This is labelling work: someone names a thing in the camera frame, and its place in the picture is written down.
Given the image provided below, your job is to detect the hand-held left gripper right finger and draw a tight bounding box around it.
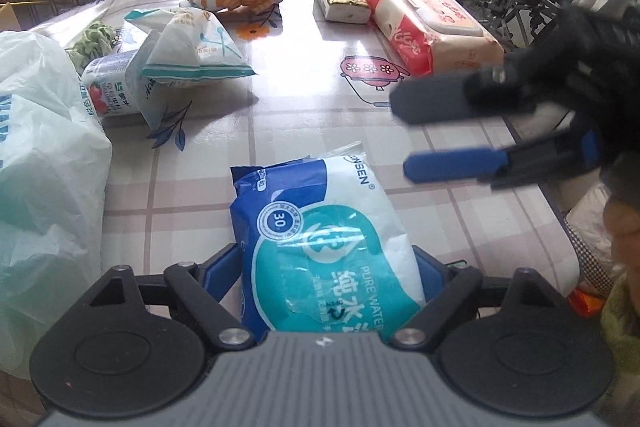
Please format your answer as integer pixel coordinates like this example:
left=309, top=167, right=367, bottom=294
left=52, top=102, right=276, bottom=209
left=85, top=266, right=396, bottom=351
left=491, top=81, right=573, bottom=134
left=390, top=247, right=572, bottom=351

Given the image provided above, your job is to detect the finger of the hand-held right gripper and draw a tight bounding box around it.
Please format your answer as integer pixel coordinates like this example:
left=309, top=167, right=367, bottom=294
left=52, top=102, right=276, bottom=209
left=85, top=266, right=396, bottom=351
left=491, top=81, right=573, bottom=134
left=403, top=117, right=602, bottom=190
left=389, top=57, right=548, bottom=126

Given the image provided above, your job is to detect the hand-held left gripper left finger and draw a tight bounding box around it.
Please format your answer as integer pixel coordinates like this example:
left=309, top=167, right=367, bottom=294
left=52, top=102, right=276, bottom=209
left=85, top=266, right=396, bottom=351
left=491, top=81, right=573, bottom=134
left=92, top=244, right=257, bottom=352

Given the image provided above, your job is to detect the blue wet wipes pack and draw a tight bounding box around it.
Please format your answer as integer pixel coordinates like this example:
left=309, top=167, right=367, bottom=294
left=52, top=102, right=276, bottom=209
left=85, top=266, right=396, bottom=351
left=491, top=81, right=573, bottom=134
left=230, top=142, right=427, bottom=343

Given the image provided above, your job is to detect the white yogurt cup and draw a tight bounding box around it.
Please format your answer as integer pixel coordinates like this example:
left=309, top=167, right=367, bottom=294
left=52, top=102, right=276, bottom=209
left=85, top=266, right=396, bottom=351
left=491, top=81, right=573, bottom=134
left=80, top=52, right=143, bottom=120

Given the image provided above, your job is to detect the red wet wipes pack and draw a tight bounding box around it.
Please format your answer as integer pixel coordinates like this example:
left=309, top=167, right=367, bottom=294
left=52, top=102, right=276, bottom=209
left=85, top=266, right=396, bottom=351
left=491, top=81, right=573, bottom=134
left=360, top=0, right=506, bottom=78

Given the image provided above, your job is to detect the yellow tissue pack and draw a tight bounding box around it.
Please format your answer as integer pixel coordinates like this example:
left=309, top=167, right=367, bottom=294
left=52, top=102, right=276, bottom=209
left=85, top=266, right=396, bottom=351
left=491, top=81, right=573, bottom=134
left=313, top=0, right=372, bottom=24

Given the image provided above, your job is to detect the orange packet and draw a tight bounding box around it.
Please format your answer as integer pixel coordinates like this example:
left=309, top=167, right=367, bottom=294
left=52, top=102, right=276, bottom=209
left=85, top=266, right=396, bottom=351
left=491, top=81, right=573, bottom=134
left=570, top=289, right=608, bottom=318

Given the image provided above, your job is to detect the white flat packet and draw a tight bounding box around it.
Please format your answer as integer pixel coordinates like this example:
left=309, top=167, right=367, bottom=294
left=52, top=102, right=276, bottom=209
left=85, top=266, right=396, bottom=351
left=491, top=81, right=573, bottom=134
left=131, top=32, right=201, bottom=130

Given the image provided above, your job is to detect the white plastic bag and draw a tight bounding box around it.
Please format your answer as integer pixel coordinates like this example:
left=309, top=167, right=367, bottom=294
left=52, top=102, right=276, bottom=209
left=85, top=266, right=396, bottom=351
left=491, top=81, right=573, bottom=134
left=0, top=31, right=113, bottom=380

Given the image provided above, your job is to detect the yellow green fuzzy cloth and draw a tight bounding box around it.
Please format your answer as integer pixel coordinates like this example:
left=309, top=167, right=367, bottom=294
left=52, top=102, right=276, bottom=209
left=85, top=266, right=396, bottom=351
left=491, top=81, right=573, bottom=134
left=597, top=274, right=640, bottom=413

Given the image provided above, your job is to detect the white teal striped packet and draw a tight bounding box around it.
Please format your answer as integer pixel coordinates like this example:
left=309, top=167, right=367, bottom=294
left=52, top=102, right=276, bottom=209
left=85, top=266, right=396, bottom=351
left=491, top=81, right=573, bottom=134
left=124, top=7, right=258, bottom=88

